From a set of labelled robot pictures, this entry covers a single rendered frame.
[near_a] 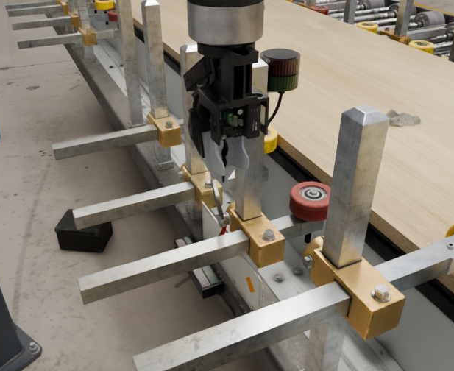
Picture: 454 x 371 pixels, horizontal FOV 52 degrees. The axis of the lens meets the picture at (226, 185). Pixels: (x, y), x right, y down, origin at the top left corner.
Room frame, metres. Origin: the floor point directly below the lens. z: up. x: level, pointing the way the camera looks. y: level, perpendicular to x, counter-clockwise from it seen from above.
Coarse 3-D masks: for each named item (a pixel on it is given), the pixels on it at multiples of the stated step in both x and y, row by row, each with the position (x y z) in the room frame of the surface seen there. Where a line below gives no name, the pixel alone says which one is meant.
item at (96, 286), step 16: (272, 224) 0.65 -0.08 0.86; (288, 224) 0.65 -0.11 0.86; (304, 224) 0.66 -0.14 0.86; (320, 224) 0.67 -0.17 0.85; (208, 240) 0.61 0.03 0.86; (224, 240) 0.61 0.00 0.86; (240, 240) 0.61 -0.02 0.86; (160, 256) 0.57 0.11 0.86; (176, 256) 0.57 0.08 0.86; (192, 256) 0.57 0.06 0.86; (208, 256) 0.58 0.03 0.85; (224, 256) 0.59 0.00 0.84; (96, 272) 0.53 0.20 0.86; (112, 272) 0.53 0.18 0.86; (128, 272) 0.53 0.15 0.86; (144, 272) 0.53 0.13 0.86; (160, 272) 0.54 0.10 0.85; (176, 272) 0.55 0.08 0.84; (80, 288) 0.50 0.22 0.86; (96, 288) 0.50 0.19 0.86; (112, 288) 0.51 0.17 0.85; (128, 288) 0.52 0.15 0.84
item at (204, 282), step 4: (176, 240) 0.80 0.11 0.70; (180, 240) 0.80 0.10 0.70; (180, 244) 0.78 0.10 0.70; (184, 244) 0.78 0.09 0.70; (200, 268) 0.71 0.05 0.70; (196, 272) 0.70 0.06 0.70; (200, 272) 0.70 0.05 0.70; (196, 276) 0.69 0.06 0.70; (200, 276) 0.69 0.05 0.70; (204, 276) 0.69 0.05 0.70; (200, 280) 0.67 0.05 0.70; (204, 280) 0.67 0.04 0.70; (200, 284) 0.66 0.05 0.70; (204, 284) 0.66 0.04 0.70; (208, 284) 0.66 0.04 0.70
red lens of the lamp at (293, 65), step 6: (300, 54) 0.69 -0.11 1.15; (264, 60) 0.68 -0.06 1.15; (270, 60) 0.67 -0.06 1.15; (276, 60) 0.66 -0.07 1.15; (282, 60) 0.66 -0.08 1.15; (288, 60) 0.66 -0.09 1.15; (294, 60) 0.67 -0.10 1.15; (270, 66) 0.67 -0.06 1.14; (276, 66) 0.66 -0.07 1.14; (282, 66) 0.66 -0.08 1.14; (288, 66) 0.66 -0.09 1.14; (294, 66) 0.67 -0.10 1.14; (270, 72) 0.67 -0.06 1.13; (276, 72) 0.66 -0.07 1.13; (282, 72) 0.66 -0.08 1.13; (288, 72) 0.66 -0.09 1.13; (294, 72) 0.67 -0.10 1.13
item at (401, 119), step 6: (384, 114) 1.02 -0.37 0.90; (390, 114) 1.00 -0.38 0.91; (396, 114) 1.00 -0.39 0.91; (402, 114) 0.99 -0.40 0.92; (408, 114) 1.00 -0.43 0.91; (390, 120) 0.97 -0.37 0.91; (396, 120) 0.97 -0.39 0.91; (402, 120) 0.97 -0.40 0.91; (408, 120) 0.97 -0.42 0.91; (414, 120) 0.98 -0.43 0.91; (420, 120) 0.98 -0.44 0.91; (402, 126) 0.96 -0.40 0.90
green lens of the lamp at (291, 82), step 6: (270, 78) 0.67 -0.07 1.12; (276, 78) 0.66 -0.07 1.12; (282, 78) 0.66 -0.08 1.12; (288, 78) 0.66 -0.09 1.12; (294, 78) 0.67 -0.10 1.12; (270, 84) 0.67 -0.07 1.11; (276, 84) 0.66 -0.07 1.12; (282, 84) 0.66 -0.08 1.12; (288, 84) 0.67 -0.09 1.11; (294, 84) 0.67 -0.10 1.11; (270, 90) 0.67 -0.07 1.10; (276, 90) 0.66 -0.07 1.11; (282, 90) 0.66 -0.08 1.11; (288, 90) 0.67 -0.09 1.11
